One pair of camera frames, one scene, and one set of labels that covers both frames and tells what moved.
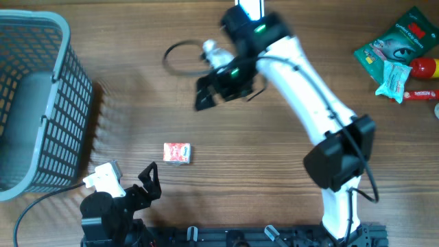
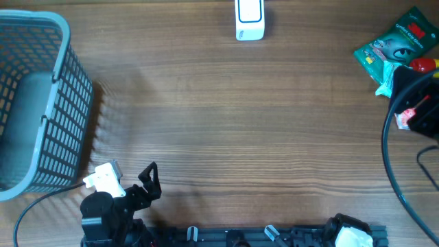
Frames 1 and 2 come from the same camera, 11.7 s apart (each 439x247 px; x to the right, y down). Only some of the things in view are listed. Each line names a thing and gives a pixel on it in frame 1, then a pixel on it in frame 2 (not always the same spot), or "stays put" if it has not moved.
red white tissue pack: (176, 154) to (401, 118)
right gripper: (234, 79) to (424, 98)
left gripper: (152, 186) stays put
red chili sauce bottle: (424, 67) stays put
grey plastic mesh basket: (45, 103) stays put
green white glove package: (412, 35) stays put
